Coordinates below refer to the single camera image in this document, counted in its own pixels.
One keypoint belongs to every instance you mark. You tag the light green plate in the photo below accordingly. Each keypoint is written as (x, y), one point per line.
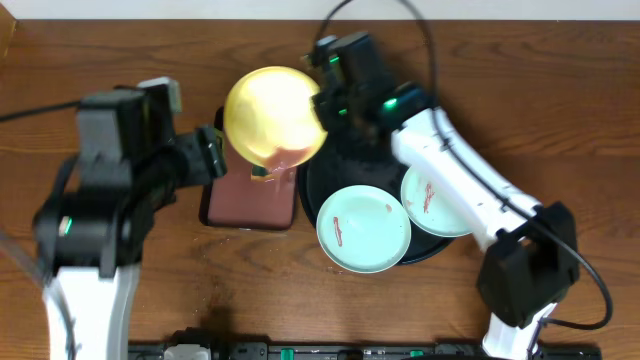
(427, 209)
(363, 229)

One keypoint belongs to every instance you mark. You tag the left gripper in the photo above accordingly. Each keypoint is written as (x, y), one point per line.
(210, 151)

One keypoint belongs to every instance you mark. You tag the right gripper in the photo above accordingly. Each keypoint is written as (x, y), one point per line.
(321, 102)

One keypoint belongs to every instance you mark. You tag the round black tray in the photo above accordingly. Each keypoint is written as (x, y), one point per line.
(338, 165)

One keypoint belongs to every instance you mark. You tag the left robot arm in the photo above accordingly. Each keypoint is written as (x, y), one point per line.
(90, 231)

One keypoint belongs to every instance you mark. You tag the orange green sponge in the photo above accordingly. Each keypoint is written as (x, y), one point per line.
(261, 174)

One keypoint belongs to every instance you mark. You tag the light green plate front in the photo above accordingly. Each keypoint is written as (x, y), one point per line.
(363, 229)

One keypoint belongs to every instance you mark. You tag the black rectangular tray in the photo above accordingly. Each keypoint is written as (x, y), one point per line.
(241, 200)

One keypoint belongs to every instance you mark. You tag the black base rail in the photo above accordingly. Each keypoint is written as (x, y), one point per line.
(263, 351)

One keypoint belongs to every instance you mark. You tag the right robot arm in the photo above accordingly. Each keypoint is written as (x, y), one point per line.
(531, 256)

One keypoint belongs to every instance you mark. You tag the yellow plate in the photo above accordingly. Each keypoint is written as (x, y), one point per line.
(270, 121)

